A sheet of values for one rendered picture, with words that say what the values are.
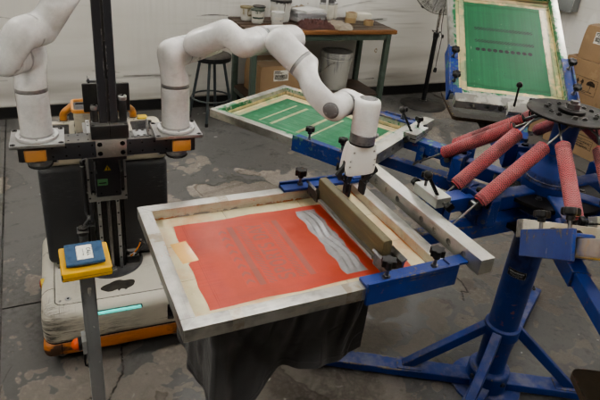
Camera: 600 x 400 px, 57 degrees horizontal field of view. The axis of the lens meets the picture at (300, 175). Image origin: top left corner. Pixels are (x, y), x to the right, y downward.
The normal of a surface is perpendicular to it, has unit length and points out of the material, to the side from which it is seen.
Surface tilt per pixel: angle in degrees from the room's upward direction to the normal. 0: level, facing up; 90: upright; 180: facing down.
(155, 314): 90
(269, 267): 0
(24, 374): 0
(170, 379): 0
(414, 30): 90
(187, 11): 90
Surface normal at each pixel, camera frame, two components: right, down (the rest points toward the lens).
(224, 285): 0.09, -0.89
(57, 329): 0.37, 0.44
